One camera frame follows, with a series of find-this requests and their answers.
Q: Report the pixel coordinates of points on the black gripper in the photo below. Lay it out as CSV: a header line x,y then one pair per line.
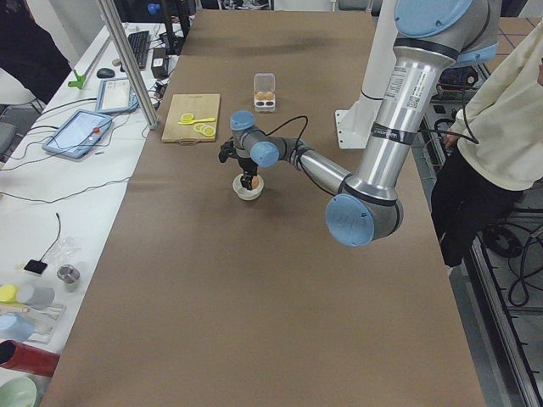
x,y
246,164

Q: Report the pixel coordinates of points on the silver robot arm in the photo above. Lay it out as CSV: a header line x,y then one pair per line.
x,y
431,37

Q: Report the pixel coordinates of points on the clear plastic egg box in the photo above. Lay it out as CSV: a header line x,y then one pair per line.
x,y
264,100

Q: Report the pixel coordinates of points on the white ceramic bowl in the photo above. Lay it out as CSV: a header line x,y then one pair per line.
x,y
244,194

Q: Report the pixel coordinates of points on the yellow plastic knife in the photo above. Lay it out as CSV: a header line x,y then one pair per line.
x,y
195,121

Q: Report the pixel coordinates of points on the wooden cutting board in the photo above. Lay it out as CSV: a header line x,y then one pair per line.
x,y
202,106

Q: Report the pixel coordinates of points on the lemon slice near knife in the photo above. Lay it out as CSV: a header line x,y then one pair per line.
x,y
187,118

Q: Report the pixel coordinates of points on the blue teach pendant far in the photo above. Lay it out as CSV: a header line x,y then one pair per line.
x,y
115,96

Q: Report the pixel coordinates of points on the blue teach pendant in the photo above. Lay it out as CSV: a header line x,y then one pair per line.
x,y
78,135
115,96

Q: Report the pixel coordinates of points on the blue teach pendant near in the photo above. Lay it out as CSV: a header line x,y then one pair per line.
x,y
78,135

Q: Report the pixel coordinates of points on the black keyboard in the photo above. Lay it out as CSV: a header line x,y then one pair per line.
x,y
139,42

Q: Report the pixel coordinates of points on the black computer mouse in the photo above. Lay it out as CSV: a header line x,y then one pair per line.
x,y
105,73

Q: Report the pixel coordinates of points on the small metal cup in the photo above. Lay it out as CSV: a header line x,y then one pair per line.
x,y
70,277

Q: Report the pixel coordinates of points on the dark grey pad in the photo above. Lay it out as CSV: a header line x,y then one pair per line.
x,y
36,267

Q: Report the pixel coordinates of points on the grey cup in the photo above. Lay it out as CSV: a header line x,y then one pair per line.
x,y
37,297

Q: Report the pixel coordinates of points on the person in cream sweater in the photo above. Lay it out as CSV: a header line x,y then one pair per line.
x,y
496,144

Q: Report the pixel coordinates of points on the yellow cup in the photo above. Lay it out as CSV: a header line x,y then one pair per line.
x,y
8,293

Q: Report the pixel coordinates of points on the light blue cup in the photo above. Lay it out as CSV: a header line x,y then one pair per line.
x,y
16,327

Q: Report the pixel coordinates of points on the red bottle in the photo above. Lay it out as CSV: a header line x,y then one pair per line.
x,y
18,356

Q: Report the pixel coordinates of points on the pale green bowl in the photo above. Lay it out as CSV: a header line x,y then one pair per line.
x,y
19,392

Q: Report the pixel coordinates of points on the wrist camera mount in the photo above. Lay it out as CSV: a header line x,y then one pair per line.
x,y
227,151

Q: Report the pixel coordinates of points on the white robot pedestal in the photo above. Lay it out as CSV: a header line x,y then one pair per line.
x,y
353,125

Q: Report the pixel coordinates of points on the aluminium frame post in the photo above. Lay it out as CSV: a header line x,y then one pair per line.
x,y
115,28

